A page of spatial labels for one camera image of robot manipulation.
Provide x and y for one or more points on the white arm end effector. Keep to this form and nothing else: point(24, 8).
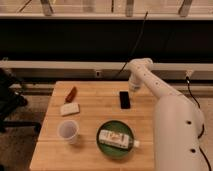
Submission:
point(134, 84)

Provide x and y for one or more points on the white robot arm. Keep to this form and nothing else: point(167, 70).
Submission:
point(177, 121)

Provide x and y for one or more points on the white labelled bottle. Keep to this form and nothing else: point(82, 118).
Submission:
point(117, 139)

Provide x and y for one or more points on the brown snack bar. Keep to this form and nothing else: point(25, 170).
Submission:
point(71, 95)

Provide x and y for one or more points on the white sponge block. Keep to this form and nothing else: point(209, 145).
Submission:
point(69, 109)

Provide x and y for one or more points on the green round plate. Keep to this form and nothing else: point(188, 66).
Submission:
point(110, 151)

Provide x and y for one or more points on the translucent plastic cup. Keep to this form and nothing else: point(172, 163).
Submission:
point(68, 131)

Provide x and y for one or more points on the black office chair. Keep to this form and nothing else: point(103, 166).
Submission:
point(9, 101)

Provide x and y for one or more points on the white wall outlet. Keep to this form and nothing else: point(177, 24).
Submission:
point(98, 74)

